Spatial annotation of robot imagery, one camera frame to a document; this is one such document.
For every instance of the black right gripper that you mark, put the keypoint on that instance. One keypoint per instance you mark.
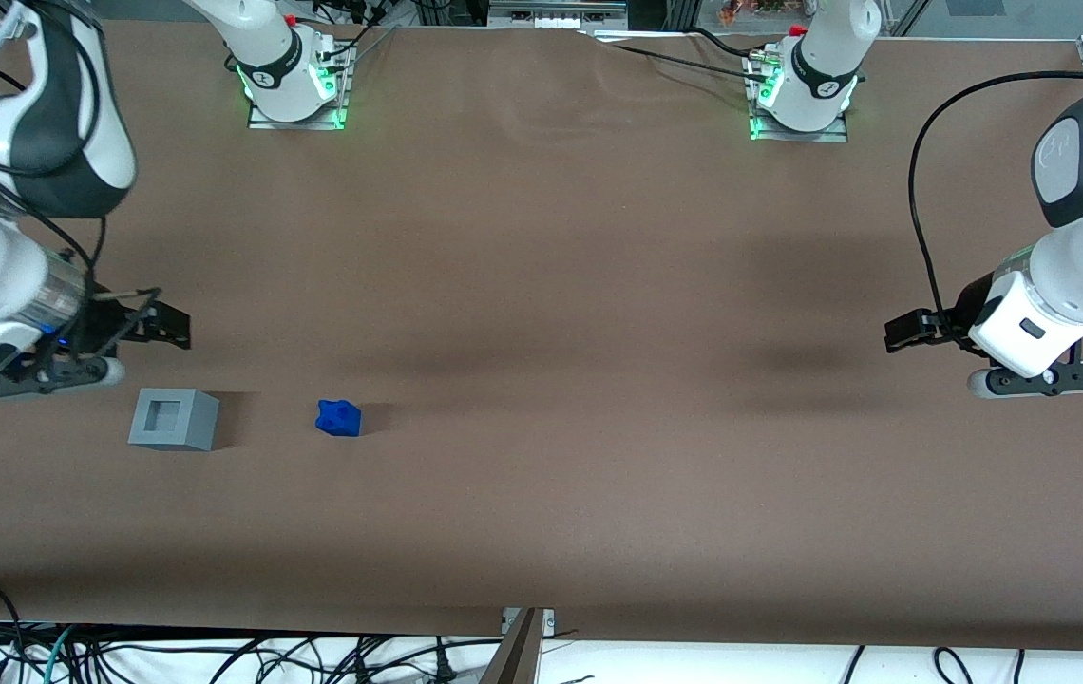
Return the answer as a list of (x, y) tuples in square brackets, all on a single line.
[(101, 328)]

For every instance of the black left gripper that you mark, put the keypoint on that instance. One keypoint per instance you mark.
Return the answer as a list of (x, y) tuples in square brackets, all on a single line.
[(966, 309)]

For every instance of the blue plastic part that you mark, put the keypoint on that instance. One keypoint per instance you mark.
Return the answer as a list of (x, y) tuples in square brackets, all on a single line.
[(338, 418)]

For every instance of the gray cube base with socket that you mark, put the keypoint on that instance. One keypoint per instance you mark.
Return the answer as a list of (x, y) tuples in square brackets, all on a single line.
[(190, 420)]

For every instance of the white power strip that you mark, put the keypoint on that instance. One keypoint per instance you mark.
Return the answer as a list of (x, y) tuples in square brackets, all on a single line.
[(556, 14)]

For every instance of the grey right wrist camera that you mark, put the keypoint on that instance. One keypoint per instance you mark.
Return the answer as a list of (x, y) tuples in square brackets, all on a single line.
[(47, 378)]

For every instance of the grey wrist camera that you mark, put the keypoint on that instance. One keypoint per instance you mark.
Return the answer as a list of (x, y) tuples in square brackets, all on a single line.
[(1045, 380), (47, 378)]

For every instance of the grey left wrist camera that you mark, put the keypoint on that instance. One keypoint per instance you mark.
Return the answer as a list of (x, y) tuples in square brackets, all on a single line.
[(1045, 380)]

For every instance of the aluminium frame post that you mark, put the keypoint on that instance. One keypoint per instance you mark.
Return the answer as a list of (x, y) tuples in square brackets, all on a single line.
[(518, 655)]

